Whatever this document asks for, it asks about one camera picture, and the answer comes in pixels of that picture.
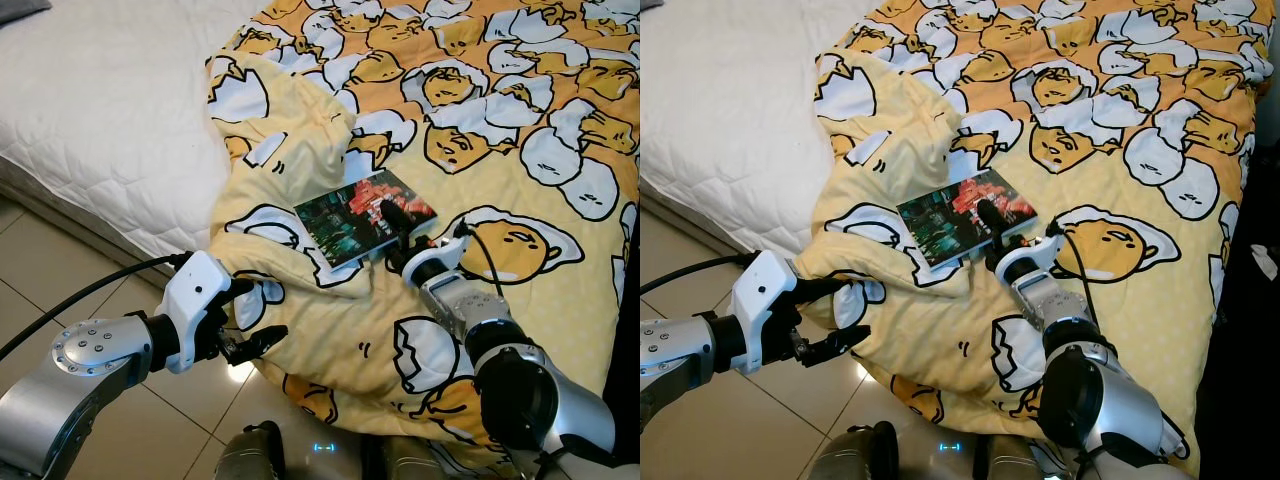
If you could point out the dark robot leg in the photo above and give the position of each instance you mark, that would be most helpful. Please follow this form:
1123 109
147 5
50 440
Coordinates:
412 460
855 455
1010 460
250 455

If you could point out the dark right robot leg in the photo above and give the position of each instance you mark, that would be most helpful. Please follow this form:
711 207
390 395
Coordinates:
412 460
1010 460

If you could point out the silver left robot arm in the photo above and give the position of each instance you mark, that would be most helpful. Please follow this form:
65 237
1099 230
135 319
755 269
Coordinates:
680 350
80 370

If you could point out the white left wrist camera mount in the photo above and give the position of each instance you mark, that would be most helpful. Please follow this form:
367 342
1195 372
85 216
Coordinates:
762 300
190 300

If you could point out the dark left robot leg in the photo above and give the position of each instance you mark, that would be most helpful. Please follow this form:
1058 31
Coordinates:
855 455
250 455

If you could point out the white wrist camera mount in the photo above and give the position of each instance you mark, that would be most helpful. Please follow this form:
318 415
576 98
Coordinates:
445 252
762 300
1040 252
190 300

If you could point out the dark red cover book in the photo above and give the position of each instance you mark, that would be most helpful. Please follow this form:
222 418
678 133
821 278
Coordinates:
350 215
950 215

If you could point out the yellow egg cartoon blanket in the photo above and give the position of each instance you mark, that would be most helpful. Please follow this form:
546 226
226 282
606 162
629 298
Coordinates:
1100 120
500 120

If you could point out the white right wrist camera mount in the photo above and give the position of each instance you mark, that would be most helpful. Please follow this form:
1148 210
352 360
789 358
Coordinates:
445 252
1040 252

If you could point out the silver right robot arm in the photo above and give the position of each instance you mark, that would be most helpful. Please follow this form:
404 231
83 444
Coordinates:
1090 390
520 380

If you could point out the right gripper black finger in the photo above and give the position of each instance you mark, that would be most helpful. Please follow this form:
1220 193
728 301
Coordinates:
395 220
992 220

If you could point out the grey patterned mattress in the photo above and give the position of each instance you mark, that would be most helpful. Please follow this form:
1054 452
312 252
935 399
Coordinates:
60 203
690 220

